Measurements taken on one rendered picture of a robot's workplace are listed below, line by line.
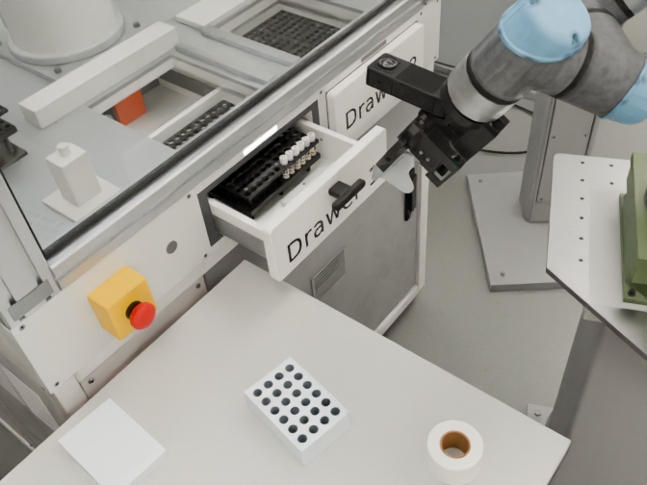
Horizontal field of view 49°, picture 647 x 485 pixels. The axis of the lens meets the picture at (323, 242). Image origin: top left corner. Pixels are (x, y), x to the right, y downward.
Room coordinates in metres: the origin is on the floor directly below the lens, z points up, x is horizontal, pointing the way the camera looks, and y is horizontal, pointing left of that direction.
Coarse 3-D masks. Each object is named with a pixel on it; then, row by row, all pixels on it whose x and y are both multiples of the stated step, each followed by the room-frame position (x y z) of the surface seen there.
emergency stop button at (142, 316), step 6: (138, 306) 0.63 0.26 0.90; (144, 306) 0.63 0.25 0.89; (150, 306) 0.63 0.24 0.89; (132, 312) 0.62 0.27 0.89; (138, 312) 0.62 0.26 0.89; (144, 312) 0.62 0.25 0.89; (150, 312) 0.63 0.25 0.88; (132, 318) 0.62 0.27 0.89; (138, 318) 0.62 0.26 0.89; (144, 318) 0.62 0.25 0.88; (150, 318) 0.63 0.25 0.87; (132, 324) 0.61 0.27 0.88; (138, 324) 0.61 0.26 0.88; (144, 324) 0.62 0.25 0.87
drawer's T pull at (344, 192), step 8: (336, 184) 0.82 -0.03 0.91; (344, 184) 0.82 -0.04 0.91; (352, 184) 0.81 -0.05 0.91; (360, 184) 0.81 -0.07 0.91; (328, 192) 0.81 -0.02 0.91; (336, 192) 0.80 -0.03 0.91; (344, 192) 0.80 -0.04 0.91; (352, 192) 0.80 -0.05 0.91; (336, 200) 0.78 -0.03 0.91; (344, 200) 0.78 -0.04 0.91; (336, 208) 0.77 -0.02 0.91
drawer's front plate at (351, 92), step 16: (416, 32) 1.22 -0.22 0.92; (384, 48) 1.17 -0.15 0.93; (400, 48) 1.18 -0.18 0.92; (416, 48) 1.22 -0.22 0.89; (368, 64) 1.12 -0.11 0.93; (416, 64) 1.22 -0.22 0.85; (352, 80) 1.07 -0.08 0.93; (336, 96) 1.03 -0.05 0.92; (352, 96) 1.07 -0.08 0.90; (368, 96) 1.10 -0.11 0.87; (336, 112) 1.03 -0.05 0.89; (352, 112) 1.07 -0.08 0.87; (368, 112) 1.10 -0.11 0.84; (336, 128) 1.03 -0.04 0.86; (352, 128) 1.06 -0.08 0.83
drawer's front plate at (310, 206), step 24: (360, 144) 0.89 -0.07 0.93; (384, 144) 0.92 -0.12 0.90; (336, 168) 0.84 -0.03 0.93; (360, 168) 0.87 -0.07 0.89; (312, 192) 0.79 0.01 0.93; (360, 192) 0.87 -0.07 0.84; (288, 216) 0.74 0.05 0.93; (312, 216) 0.78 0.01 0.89; (264, 240) 0.72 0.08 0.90; (288, 240) 0.74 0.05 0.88; (312, 240) 0.77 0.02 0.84; (288, 264) 0.73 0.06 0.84
